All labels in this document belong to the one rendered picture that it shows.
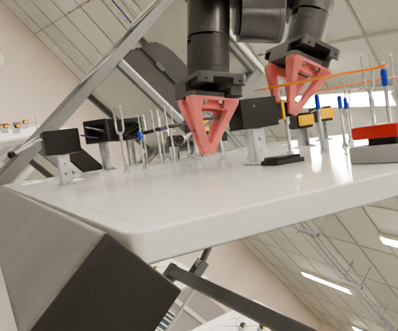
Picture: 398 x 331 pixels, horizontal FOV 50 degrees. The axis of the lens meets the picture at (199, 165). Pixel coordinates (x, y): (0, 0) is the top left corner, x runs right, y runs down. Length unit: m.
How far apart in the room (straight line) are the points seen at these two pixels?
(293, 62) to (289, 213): 0.36
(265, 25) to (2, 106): 7.64
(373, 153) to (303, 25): 0.29
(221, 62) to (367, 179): 0.30
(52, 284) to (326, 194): 0.17
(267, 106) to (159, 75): 1.11
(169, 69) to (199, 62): 1.14
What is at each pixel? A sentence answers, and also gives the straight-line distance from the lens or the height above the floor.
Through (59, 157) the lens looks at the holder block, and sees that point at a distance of 0.81.
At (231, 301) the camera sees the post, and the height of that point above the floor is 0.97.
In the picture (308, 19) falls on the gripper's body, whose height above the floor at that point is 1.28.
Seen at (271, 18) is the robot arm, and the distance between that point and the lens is 0.59.
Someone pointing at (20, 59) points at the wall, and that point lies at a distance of 8.25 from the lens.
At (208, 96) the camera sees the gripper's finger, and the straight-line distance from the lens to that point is 0.55.
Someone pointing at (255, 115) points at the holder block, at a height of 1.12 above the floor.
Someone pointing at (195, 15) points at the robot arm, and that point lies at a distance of 0.58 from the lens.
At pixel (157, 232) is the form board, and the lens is 0.23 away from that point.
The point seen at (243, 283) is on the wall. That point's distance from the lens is 11.35.
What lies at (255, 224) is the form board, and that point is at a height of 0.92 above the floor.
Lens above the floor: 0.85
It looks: 18 degrees up
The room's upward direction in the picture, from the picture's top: 36 degrees clockwise
